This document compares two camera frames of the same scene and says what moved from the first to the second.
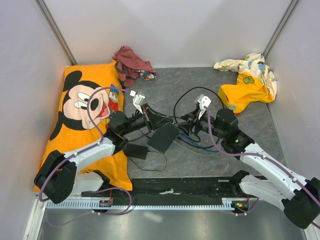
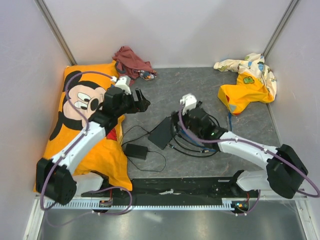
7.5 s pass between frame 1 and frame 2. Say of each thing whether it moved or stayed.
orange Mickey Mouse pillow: stayed
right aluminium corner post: stayed
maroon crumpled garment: stayed
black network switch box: moved
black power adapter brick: stayed
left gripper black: moved
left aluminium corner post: stayed
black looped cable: moved
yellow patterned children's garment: stayed
